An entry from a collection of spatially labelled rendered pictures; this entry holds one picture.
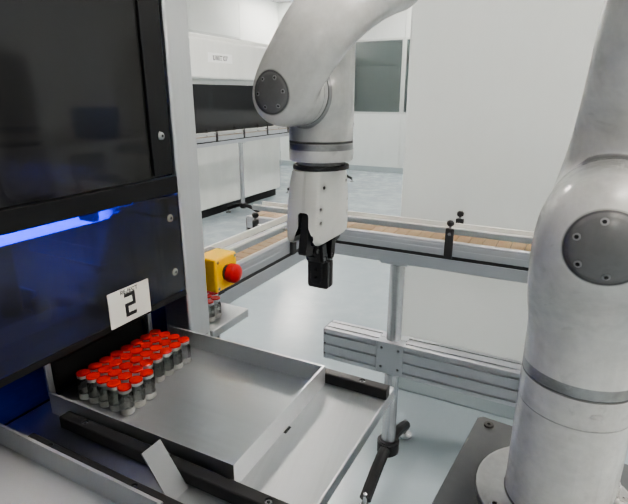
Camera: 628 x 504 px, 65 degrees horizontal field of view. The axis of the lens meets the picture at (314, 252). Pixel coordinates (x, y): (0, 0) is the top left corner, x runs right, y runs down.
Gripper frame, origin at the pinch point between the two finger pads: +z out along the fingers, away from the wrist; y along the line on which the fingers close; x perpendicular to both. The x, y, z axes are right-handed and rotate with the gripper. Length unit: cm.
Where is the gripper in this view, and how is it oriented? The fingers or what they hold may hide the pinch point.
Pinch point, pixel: (320, 272)
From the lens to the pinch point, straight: 70.5
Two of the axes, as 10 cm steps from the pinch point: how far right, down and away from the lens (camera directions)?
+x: 8.9, 1.4, -4.4
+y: -4.6, 2.7, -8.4
